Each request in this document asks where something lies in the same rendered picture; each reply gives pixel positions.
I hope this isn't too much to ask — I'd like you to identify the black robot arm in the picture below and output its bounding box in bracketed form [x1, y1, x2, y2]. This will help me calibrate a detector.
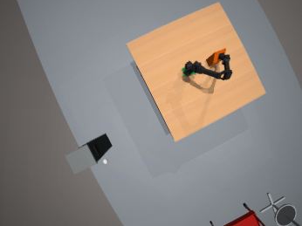
[184, 53, 232, 80]

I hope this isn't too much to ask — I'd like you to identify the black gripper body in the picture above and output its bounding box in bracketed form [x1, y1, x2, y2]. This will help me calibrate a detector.
[184, 69, 192, 76]

